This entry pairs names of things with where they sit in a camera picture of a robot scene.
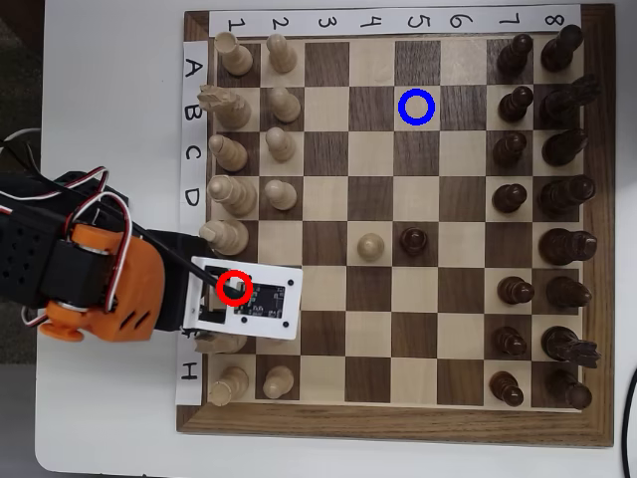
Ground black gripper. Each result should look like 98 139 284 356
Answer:
133 227 225 333

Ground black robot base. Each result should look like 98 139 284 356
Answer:
54 170 131 225

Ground light wooden knight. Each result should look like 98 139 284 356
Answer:
193 329 250 356
196 83 253 130

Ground light wooden king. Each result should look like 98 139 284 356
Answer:
197 218 250 258

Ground light wooden rook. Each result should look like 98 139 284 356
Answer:
213 31 255 78
207 365 250 407

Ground light wooden queen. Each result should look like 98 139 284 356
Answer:
205 174 259 218

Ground light wooden pawn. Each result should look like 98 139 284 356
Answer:
262 364 296 401
265 33 300 75
270 86 304 124
356 232 386 262
263 178 299 211
264 126 298 163

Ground lettered white paper strip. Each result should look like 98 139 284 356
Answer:
174 38 209 407

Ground wooden chessboard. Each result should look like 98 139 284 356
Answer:
175 3 617 449

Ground dark wooden pawn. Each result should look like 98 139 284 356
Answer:
492 130 529 168
488 370 526 407
498 85 535 124
492 325 530 358
497 276 536 307
491 182 530 215
496 33 535 78
398 226 430 258

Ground dark wooden bishop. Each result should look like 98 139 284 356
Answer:
540 127 590 168
544 275 594 311

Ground dark wooden king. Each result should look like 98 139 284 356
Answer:
537 227 599 267

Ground dark wooden knight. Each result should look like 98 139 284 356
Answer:
538 73 601 129
540 325 602 370

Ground dark wooden queen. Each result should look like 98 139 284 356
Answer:
538 174 597 218

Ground dark wooden rook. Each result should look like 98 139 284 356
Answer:
544 368 594 411
539 23 585 75

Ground numbered white paper strip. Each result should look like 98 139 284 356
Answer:
208 3 582 37

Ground black camera cable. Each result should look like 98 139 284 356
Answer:
89 198 235 293

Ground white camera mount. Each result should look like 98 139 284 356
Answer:
182 255 305 343

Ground white red servo wire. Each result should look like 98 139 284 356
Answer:
62 167 136 314
0 166 108 216
20 304 51 331

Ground white cable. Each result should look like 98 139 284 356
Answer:
0 127 44 150

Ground thick black cable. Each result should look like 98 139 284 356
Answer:
618 365 637 478

